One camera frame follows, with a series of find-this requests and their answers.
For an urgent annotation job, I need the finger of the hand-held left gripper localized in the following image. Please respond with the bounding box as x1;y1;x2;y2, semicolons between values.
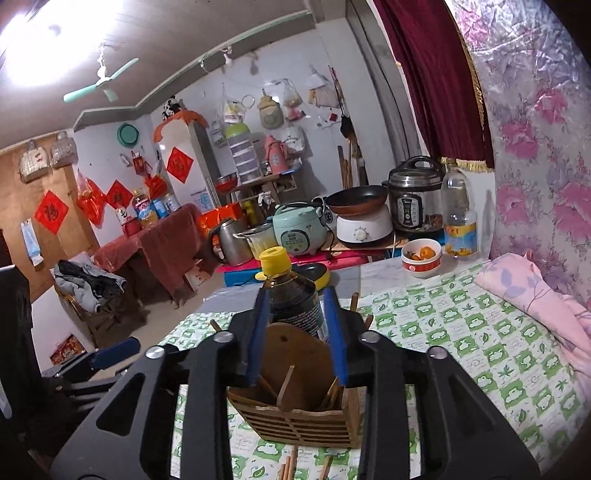
51;369;127;407
44;337;141;381

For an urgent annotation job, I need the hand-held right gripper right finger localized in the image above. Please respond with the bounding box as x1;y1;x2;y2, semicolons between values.
323;286;541;480

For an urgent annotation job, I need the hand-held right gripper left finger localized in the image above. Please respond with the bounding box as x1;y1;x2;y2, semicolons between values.
51;286;271;480

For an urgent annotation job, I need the wooden chopstick holder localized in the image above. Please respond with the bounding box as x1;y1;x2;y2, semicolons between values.
226;322;365;448

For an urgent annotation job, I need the bundle of wooden chopsticks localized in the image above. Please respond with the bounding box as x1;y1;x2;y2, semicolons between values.
210;293;375;480

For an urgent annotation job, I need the wooden chair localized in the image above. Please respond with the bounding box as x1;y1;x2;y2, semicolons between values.
55;277;153;347

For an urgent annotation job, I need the red printed box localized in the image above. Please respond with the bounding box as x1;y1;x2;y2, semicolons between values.
50;335;86;365

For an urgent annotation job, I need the soy sauce bottle yellow cap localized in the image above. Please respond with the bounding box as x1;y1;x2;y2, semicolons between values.
256;246;329;342

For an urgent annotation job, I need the pink and blue mat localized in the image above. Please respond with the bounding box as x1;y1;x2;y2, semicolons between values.
217;261;278;289

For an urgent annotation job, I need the grey black jacket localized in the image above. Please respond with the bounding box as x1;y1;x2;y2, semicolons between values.
53;259;127;315

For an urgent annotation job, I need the steel cooking pot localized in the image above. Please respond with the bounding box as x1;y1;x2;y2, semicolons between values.
233;222;278;260

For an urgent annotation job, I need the steel electric kettle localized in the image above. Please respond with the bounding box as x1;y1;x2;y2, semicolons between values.
209;217;252;267

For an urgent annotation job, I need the red white bowl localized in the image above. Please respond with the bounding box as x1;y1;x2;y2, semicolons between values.
401;239;443;278

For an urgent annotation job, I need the mint green rice cooker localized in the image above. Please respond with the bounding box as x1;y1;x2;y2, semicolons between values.
272;202;324;258

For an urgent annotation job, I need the white electric stove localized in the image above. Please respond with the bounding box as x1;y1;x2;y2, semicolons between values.
336;203;395;250

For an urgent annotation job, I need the table with red cloth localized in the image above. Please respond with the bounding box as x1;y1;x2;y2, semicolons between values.
93;203;204;301

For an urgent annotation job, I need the orange gift box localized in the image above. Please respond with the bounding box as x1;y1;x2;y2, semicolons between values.
198;203;245;240

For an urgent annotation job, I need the copper frying pan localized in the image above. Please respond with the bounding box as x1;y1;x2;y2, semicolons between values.
325;185;389;217

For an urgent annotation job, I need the red diamond paper poster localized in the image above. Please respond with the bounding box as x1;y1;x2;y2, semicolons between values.
105;180;136;210
34;190;70;235
166;147;195;183

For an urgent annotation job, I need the yellow cooking oil jug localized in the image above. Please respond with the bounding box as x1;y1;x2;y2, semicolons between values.
132;188;155;229

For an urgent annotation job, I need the wooden door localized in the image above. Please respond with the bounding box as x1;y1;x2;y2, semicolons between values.
0;148;100;301

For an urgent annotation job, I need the white refrigerator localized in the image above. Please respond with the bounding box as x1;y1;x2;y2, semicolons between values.
154;120;222;217

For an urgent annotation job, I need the silver black pressure cooker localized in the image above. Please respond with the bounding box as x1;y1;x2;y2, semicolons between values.
387;156;446;241

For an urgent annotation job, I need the clear plastic oil bottle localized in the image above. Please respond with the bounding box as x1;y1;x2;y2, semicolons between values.
441;158;479;261

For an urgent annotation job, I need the pink thermos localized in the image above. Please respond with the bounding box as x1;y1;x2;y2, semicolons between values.
264;135;289;175

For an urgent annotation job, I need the tiered steamer green lid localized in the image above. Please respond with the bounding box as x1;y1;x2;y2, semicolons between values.
225;122;263;184

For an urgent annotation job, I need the woven handbag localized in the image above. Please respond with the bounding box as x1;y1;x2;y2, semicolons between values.
50;131;79;169
18;140;51;183

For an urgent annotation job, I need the white tote bag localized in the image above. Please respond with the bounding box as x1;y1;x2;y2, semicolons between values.
281;124;306;155

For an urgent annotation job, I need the pink floral blanket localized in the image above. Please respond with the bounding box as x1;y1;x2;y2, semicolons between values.
475;256;591;370

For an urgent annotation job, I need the green round basin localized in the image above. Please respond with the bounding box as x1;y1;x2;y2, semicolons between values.
117;122;140;147

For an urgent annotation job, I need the beige hanging pouch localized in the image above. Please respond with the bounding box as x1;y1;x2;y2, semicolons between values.
257;90;283;130

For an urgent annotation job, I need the plastic bag with yellow contents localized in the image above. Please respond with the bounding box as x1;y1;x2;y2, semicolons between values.
222;85;247;125

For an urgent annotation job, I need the orange cloth cover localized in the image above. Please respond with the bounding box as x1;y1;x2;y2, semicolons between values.
154;110;208;141

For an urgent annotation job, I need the plastic bag with red contents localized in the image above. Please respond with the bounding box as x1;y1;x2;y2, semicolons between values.
281;79;305;121

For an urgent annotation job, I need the white hanging bag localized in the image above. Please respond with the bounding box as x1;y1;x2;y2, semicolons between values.
305;67;340;109

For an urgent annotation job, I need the dark red curtain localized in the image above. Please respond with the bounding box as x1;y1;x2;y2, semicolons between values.
372;0;497;174

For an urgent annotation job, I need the green ceiling fan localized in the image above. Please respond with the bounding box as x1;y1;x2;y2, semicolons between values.
63;44;139;102

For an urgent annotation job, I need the blue white wall calendar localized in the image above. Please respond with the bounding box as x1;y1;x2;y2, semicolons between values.
21;220;44;267

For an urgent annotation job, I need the floral plastic wall sheet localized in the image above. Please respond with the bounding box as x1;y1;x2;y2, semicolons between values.
445;0;591;296

